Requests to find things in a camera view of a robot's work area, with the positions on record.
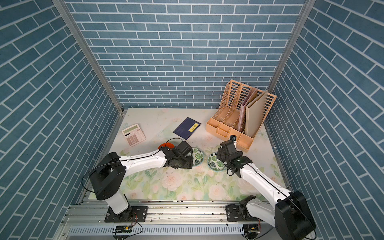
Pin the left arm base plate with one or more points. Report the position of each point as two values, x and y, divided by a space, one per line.
131 214

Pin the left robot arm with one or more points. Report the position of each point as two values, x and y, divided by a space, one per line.
107 176

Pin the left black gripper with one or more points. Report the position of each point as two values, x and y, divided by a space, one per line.
189 164

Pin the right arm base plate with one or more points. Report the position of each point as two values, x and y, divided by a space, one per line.
239 213

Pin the pink calculator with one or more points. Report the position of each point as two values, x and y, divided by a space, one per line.
133 135

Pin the small orange bowl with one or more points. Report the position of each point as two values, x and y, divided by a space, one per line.
168 145

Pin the floral table mat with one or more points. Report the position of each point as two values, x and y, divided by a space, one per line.
198 183

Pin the dark blue book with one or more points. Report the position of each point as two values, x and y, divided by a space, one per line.
187 128

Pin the aluminium rail frame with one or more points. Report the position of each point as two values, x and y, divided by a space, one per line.
166 220

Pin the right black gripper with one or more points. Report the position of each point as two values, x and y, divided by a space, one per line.
220 154

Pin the green leaf bowl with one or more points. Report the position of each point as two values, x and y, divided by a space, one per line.
198 156
215 164

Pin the beige folder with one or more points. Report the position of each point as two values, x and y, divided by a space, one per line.
254 114

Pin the left circuit board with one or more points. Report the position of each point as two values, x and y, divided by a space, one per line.
124 230

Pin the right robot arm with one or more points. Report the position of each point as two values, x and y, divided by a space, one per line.
288 212

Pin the orange file organizer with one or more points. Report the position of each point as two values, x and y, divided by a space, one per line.
225 121

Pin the pink folder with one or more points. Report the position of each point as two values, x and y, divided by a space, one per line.
242 115

